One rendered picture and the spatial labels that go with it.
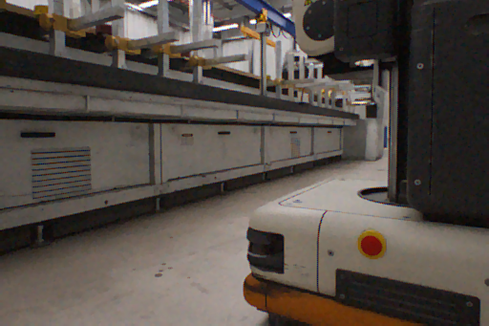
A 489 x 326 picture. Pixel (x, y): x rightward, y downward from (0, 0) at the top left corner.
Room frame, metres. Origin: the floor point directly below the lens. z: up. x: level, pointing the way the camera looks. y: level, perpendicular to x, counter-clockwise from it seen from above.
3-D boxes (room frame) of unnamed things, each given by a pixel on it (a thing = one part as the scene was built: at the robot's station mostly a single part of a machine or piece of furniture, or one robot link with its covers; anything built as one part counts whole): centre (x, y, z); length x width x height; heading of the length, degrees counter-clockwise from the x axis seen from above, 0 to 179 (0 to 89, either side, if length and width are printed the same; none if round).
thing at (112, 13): (1.13, 0.57, 0.81); 0.43 x 0.03 x 0.04; 59
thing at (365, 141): (5.61, -1.40, 0.95); 1.65 x 0.70 x 1.90; 59
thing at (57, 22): (1.15, 0.63, 0.82); 0.14 x 0.06 x 0.05; 149
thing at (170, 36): (1.35, 0.44, 0.80); 0.43 x 0.03 x 0.04; 59
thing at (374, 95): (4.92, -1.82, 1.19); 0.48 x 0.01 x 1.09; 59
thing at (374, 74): (0.86, -0.25, 0.68); 0.28 x 0.27 x 0.25; 149
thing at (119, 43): (1.37, 0.50, 0.80); 0.14 x 0.06 x 0.05; 149
